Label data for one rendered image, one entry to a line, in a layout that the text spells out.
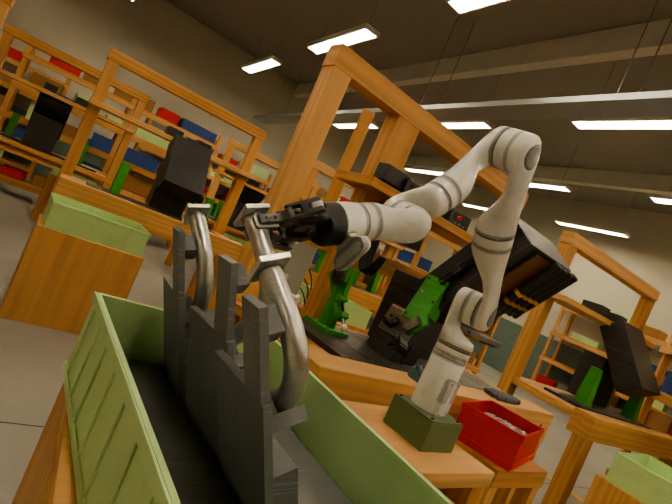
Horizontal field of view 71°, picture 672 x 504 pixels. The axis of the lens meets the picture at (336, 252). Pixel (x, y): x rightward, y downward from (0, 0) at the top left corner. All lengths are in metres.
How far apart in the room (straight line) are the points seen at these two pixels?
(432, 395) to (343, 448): 0.42
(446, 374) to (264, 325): 0.80
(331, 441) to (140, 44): 11.03
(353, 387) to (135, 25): 10.73
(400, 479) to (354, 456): 0.11
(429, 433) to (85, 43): 10.88
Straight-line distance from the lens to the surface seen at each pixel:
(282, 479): 0.69
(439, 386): 1.25
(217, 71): 11.90
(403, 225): 0.85
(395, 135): 2.09
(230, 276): 0.66
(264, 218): 0.70
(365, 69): 1.98
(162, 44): 11.69
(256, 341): 0.52
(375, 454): 0.84
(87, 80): 8.38
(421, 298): 1.97
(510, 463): 1.66
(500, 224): 1.11
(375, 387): 1.51
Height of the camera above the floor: 1.22
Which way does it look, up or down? 1 degrees down
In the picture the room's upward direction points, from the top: 23 degrees clockwise
